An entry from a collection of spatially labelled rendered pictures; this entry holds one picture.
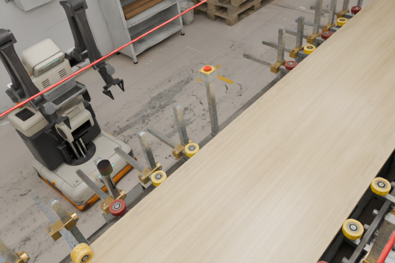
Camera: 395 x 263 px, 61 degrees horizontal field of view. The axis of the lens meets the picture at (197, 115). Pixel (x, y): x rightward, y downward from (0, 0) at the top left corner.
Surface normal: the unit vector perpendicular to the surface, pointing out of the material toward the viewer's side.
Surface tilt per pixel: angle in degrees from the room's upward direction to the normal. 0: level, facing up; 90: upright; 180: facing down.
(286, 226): 0
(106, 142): 0
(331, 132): 0
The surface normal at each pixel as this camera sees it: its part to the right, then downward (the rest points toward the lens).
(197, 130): -0.12, -0.74
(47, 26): 0.72, 0.40
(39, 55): 0.44, -0.32
